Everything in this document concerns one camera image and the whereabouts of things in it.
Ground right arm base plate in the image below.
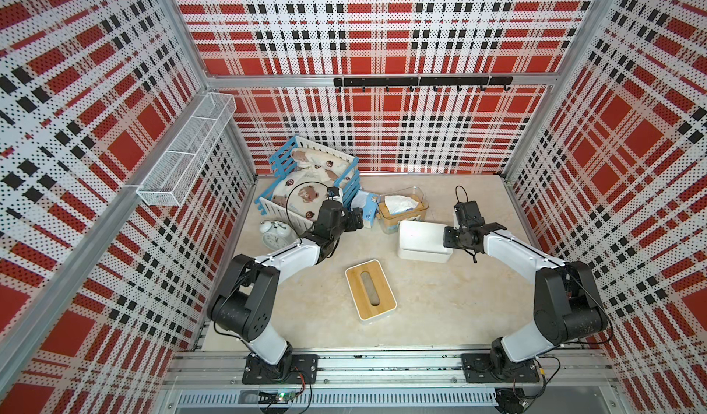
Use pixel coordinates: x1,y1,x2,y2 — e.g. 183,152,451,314
461,353,541,384

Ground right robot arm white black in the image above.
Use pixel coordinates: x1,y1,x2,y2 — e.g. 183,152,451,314
443,201,611,373

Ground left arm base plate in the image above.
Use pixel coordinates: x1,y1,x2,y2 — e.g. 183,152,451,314
241,353,320,386

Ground white plastic box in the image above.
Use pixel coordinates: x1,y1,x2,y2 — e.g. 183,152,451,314
398,221,453,263

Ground bear print cloth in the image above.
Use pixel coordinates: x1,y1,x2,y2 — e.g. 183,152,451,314
271,148,349,222

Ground blue tissue pack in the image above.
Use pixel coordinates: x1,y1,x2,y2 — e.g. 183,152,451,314
383,195,419,216
351,189,379,229

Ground black hook rail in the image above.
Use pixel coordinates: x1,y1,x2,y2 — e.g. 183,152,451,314
333,76,514,90

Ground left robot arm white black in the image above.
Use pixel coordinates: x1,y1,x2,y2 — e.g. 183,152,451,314
207,199,364,370

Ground white alarm clock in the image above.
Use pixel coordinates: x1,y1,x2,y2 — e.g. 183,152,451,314
259,220,298,251

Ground blue white slatted crate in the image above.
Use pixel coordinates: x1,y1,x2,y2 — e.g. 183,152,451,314
255,136,361,235

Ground clear plastic tissue box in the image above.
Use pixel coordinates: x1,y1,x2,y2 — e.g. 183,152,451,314
377,187,429,235

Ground green circuit board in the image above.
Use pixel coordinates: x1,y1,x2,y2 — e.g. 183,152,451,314
259,391,298,405

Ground white wire mesh shelf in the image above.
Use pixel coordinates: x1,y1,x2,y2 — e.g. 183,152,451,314
137,93,236,207

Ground white bamboo-lid tissue box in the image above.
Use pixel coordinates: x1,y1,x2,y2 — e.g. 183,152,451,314
344,259,398,324

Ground bamboo lid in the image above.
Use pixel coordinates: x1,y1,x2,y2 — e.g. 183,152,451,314
377,202,428,235

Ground blue tissue pack front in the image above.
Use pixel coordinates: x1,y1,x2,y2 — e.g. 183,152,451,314
383,195,419,216

